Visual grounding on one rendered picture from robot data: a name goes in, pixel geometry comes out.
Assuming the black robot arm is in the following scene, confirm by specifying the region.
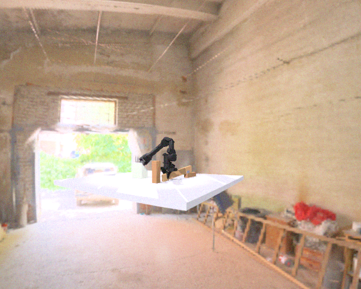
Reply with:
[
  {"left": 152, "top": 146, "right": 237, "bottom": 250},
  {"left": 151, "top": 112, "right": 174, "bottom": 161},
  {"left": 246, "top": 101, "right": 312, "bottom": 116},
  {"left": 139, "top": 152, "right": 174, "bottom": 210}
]
[{"left": 139, "top": 137, "right": 177, "bottom": 166}]

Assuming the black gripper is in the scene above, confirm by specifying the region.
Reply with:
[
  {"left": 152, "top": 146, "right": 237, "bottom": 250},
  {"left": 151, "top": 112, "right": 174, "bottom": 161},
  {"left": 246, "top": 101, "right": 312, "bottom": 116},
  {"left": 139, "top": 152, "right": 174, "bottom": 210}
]
[{"left": 161, "top": 161, "right": 177, "bottom": 179}]

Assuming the long wooden rail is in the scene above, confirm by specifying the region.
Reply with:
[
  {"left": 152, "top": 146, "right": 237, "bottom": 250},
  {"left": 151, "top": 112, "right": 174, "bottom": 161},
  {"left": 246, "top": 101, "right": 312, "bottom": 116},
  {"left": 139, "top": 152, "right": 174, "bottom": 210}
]
[{"left": 161, "top": 166, "right": 192, "bottom": 182}]

